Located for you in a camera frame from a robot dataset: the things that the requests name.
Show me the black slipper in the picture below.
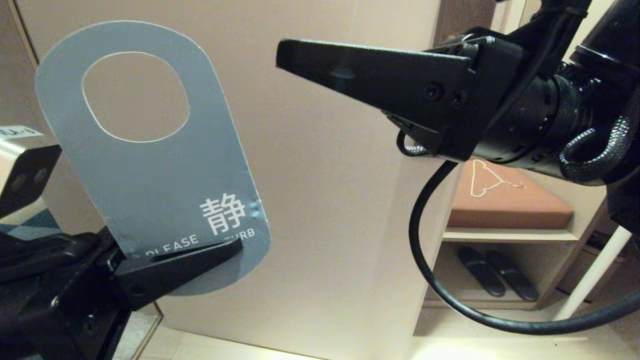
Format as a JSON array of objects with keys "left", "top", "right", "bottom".
[
  {"left": 458, "top": 246, "right": 507, "bottom": 298},
  {"left": 486, "top": 250, "right": 540, "bottom": 303}
]

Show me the white table leg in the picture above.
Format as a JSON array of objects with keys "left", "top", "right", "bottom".
[{"left": 550, "top": 226, "right": 635, "bottom": 322}]

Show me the brown seat cushion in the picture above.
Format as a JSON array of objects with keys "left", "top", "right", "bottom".
[{"left": 448, "top": 159, "right": 574, "bottom": 231}]

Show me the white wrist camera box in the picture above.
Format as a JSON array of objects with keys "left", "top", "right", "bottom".
[{"left": 0, "top": 125, "right": 63, "bottom": 218}]

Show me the white wire clothes hanger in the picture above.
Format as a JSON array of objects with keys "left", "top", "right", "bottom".
[{"left": 470, "top": 159, "right": 525, "bottom": 199}]

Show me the brown metal lock plate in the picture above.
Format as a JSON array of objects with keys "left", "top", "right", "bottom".
[{"left": 435, "top": 0, "right": 498, "bottom": 43}]

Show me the blue do-not-disturb door hanger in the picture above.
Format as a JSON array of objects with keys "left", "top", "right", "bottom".
[{"left": 35, "top": 20, "right": 272, "bottom": 296}]

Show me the beige room door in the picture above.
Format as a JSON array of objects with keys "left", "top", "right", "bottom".
[{"left": 15, "top": 0, "right": 498, "bottom": 360}]

